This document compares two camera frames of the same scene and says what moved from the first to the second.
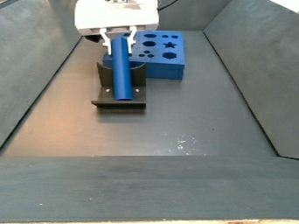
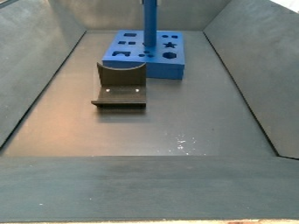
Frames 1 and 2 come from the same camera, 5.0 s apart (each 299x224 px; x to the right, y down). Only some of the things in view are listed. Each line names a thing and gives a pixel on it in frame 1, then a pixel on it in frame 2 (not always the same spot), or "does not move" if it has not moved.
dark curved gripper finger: (106, 101) does not move
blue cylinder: (118, 45) → (149, 18)
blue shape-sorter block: (160, 50) does not move
